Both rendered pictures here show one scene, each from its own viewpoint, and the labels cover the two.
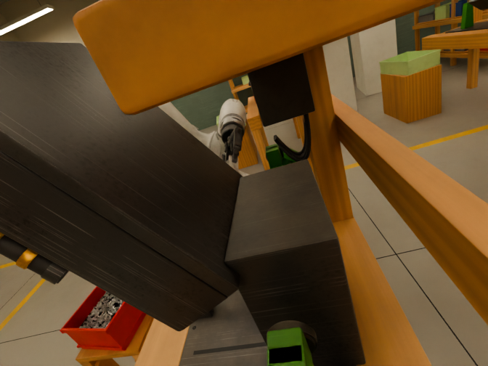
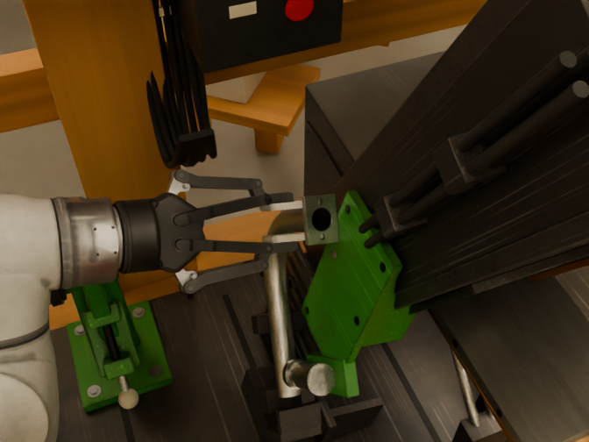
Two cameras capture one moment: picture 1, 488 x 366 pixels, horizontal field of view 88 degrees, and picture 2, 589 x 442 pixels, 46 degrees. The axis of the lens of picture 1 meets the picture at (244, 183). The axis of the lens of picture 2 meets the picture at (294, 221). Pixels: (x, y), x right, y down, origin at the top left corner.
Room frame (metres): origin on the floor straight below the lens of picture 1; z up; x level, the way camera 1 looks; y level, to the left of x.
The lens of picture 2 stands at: (1.02, 0.45, 1.82)
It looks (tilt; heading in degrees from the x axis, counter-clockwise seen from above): 48 degrees down; 235
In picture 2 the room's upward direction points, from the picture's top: straight up
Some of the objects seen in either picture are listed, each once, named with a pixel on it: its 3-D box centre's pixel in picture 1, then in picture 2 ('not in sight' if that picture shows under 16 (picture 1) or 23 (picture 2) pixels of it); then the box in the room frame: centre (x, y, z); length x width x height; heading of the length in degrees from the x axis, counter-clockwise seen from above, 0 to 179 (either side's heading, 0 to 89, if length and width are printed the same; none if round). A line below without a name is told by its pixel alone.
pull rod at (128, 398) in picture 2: not in sight; (124, 384); (0.95, -0.06, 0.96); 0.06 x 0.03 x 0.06; 76
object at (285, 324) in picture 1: (291, 337); not in sight; (0.25, 0.02, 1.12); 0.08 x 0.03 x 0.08; 76
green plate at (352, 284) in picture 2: not in sight; (370, 282); (0.67, 0.11, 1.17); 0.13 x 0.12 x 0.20; 166
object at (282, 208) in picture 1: (293, 258); (415, 187); (0.45, -0.05, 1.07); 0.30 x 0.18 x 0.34; 166
